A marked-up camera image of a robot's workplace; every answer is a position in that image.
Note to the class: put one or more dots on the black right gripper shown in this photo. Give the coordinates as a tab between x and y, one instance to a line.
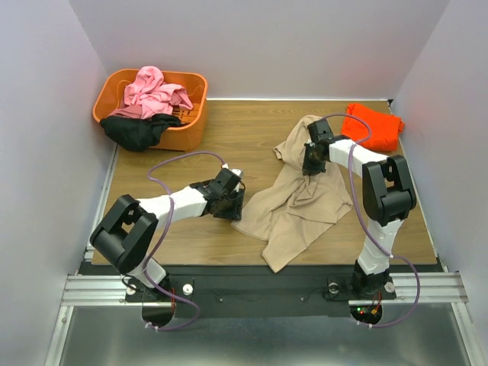
313	159

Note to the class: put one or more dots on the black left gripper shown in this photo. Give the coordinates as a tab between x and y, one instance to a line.
235	213

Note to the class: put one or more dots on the beige t shirt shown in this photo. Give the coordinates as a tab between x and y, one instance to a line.
297	209

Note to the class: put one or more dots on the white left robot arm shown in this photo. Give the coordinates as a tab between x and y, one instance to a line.
124	234

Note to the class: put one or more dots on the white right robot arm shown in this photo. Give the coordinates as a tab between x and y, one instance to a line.
383	196

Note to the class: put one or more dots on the folded orange t shirt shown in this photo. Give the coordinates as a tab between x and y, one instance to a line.
385	128

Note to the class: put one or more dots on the white round knob left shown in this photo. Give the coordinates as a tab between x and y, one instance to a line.
187	289

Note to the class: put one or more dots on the silver round knob right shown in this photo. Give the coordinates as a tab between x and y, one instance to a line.
333	288

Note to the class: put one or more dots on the black t shirt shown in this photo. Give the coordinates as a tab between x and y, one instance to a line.
135	134

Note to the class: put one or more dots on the pink t shirt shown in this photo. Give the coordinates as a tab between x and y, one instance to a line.
149	95

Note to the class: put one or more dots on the orange plastic basket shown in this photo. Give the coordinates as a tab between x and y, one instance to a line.
184	138

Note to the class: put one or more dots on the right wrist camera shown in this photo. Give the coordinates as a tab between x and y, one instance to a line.
320	130

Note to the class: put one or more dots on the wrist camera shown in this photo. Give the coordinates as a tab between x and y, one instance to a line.
320	130
227	180

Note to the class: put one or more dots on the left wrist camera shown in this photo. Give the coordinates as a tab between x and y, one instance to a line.
227	180

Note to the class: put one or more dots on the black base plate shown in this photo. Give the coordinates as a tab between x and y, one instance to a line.
251	291

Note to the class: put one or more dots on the aluminium rail frame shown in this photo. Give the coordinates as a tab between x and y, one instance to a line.
426	325

